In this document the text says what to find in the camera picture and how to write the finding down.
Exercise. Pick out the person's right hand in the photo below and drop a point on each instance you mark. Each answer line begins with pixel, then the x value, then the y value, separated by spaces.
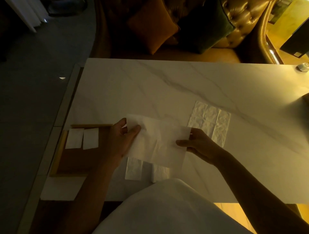
pixel 205 147

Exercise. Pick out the person's left hand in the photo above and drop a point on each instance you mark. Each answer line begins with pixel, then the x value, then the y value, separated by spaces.
pixel 117 143

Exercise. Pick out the person's right thumb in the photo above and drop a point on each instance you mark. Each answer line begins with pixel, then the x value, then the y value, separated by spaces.
pixel 184 143

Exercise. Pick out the person's left thumb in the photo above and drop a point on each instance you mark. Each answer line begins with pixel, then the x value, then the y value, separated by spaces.
pixel 133 133

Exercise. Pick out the white smooth paper napkin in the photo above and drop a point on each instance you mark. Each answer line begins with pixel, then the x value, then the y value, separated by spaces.
pixel 159 142

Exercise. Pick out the person's left forearm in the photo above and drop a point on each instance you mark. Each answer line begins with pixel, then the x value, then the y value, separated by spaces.
pixel 91 192

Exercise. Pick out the person's right forearm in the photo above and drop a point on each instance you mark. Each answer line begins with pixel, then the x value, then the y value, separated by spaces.
pixel 256 192

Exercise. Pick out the white folded napkin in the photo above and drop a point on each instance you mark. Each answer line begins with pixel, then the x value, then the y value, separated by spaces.
pixel 133 168
pixel 90 138
pixel 74 138
pixel 159 173

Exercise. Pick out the white crinkled unfolded napkin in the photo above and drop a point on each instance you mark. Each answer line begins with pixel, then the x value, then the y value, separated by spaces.
pixel 212 120

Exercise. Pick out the brown wooden tray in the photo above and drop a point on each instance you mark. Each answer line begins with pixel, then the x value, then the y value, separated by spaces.
pixel 79 161

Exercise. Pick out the person's white shirt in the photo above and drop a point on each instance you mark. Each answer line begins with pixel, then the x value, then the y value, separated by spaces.
pixel 166 209

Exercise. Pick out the orange cushion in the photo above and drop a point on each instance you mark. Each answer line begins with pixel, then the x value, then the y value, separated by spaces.
pixel 152 26

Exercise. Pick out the dark green cushion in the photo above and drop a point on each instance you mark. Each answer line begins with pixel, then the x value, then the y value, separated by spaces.
pixel 205 26

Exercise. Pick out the golden tufted leather sofa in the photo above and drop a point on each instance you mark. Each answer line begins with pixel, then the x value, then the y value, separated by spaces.
pixel 241 21

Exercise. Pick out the small white round object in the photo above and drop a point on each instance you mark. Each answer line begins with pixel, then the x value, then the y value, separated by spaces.
pixel 303 67

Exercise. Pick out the black box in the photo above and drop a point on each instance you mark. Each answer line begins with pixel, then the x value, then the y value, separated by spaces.
pixel 297 41

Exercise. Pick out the golden side table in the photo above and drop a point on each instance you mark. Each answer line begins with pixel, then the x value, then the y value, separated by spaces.
pixel 287 21

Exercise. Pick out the white curtain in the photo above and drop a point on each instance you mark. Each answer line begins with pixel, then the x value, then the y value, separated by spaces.
pixel 26 12

